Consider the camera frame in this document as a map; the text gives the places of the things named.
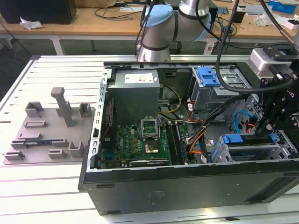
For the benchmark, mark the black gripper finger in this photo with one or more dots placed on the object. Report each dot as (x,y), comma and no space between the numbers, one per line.
(287,123)
(268,98)

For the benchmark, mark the small black device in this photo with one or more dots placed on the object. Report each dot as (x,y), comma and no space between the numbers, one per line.
(228,29)

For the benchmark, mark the grey parts rack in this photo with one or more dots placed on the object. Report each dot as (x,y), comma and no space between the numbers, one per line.
(46,130)

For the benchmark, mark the CPU socket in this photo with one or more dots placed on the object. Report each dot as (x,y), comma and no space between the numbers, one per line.
(150,147)

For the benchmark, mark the grey metal disk bay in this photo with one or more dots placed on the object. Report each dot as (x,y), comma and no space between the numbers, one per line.
(252,148)

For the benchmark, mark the small white box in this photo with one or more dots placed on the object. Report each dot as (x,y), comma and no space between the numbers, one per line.
(290,24)

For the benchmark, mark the large black box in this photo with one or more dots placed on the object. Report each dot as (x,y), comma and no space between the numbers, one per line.
(35,11)

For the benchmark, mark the black waste bin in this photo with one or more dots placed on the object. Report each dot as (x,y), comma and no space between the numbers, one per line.
(175,47)

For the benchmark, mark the green motherboard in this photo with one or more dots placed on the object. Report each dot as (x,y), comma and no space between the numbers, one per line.
(130,144)

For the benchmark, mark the grey flat tray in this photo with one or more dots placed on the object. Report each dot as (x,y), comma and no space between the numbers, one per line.
(253,9)

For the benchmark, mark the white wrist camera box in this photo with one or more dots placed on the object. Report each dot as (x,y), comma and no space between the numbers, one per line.
(258,61)

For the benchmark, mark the black PC case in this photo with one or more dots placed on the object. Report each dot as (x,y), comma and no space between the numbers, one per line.
(187,193)

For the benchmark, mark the blue cardboard box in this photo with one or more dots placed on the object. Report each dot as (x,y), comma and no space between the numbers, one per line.
(283,7)

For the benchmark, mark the grey power supply unit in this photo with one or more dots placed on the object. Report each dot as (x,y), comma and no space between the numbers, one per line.
(133,98)

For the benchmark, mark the black RAM slot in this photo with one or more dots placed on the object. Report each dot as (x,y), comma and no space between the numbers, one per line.
(171,142)

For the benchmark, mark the clear plastic bag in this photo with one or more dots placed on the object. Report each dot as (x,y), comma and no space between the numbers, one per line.
(262,19)

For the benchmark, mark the small black box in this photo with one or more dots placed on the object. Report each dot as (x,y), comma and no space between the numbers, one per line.
(239,16)

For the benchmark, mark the wooden desk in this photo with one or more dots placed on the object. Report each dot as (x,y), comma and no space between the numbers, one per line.
(81,23)
(257,32)

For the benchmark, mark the black graphics card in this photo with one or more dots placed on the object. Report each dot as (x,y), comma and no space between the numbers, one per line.
(149,162)

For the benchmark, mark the crumpled white paper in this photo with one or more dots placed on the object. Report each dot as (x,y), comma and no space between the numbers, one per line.
(30,24)

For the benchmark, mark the hard disk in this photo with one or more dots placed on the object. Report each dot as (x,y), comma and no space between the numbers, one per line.
(233,140)

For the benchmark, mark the blue drive latch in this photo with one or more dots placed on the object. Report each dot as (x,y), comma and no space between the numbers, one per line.
(208,79)

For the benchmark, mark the grey optical drive cage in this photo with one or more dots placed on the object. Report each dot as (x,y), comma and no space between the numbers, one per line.
(205,98)

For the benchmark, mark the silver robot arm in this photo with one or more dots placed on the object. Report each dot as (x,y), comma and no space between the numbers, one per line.
(158,30)

